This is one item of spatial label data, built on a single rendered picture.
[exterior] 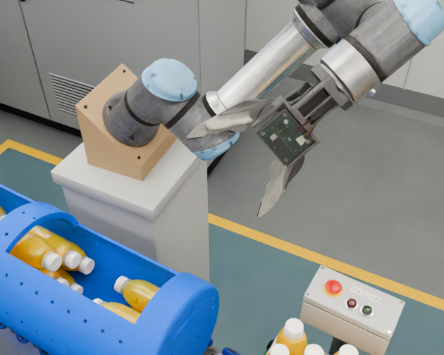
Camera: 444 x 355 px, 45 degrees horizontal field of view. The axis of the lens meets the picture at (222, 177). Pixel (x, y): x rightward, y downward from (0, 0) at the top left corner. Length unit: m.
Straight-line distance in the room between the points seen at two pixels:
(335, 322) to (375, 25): 0.73
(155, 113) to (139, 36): 1.45
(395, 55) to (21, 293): 0.84
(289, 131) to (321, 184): 2.42
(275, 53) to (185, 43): 1.39
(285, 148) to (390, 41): 0.18
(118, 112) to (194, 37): 1.23
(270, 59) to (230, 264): 1.61
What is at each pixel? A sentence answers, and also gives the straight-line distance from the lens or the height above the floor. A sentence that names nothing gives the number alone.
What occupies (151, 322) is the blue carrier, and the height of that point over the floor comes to 1.23.
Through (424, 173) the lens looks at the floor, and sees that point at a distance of 3.33.
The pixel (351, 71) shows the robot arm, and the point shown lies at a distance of 0.69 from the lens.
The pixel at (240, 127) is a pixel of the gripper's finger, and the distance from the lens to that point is 0.73.
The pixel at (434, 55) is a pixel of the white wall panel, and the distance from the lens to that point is 3.60.
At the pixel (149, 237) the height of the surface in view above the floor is 1.02.
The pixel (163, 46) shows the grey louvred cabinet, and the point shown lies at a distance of 2.63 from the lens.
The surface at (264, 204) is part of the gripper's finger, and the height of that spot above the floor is 1.55.
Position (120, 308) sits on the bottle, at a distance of 1.22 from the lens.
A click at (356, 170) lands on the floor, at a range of 3.23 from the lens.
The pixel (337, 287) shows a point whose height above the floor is 1.11.
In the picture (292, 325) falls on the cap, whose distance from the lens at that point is 1.18.
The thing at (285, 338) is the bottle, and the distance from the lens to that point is 1.20.
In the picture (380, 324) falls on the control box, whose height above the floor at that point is 1.10.
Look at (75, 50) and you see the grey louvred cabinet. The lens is 3.02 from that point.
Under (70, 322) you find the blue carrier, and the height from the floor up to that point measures 1.19.
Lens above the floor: 2.09
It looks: 43 degrees down
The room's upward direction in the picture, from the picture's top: straight up
